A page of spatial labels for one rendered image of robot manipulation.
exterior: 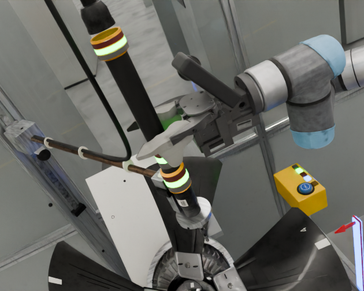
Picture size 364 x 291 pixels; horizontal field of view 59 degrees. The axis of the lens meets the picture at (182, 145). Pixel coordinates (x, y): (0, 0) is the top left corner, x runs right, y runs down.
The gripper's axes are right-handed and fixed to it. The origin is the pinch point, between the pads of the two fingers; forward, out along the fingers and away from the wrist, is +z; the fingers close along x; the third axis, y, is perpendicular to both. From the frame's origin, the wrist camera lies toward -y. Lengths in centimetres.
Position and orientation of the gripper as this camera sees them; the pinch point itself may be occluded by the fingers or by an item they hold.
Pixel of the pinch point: (134, 137)
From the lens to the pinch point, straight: 50.9
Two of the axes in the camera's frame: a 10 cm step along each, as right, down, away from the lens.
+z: -9.0, 4.4, -0.5
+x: -2.9, -4.8, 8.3
